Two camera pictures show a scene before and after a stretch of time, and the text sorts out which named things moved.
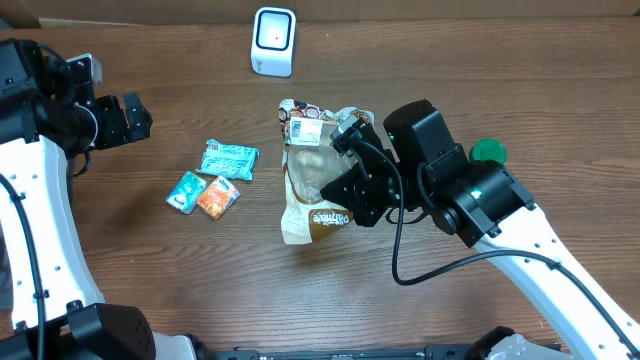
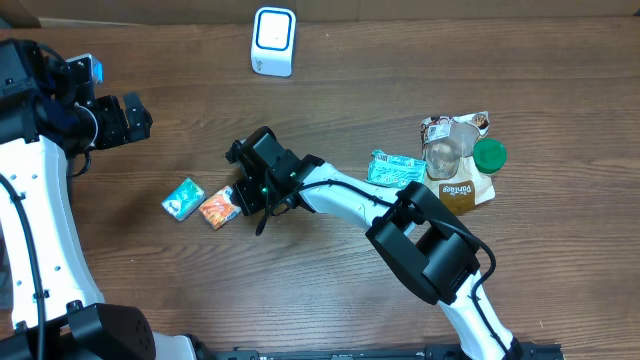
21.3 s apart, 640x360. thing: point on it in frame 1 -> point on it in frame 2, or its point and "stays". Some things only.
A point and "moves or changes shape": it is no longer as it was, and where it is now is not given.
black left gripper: (122, 121) stays
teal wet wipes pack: (229, 161) moves or changes shape
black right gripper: (359, 196) -> (250, 196)
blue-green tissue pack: (184, 195) moves or changes shape
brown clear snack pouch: (311, 161) moves or changes shape
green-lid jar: (488, 148) stays
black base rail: (457, 352) stays
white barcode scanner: (273, 41) stays
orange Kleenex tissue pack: (218, 196) moves or changes shape
